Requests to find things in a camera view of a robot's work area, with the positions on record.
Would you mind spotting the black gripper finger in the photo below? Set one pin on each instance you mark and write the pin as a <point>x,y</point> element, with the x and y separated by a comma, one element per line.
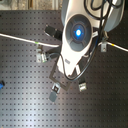
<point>54,92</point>

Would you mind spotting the black perforated board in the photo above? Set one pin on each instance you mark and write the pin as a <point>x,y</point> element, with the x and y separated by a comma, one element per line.
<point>24,100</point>

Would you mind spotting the grey cable clip bottom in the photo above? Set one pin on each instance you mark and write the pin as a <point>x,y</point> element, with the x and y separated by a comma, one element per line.
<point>82,85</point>

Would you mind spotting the grey cable clip right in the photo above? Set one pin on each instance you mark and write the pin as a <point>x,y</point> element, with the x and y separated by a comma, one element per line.
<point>104,45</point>

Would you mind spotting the grey cable clip left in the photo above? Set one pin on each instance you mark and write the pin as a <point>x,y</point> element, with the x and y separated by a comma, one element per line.
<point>40,56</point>

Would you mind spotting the grey cable clip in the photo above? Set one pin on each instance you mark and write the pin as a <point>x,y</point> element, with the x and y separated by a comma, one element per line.
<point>40,56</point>
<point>104,45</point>
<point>82,85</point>

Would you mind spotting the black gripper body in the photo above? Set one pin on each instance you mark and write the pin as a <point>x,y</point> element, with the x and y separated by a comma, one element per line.
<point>57,77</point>

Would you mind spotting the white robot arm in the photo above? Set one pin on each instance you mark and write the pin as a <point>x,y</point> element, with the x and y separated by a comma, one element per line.
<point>85,20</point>

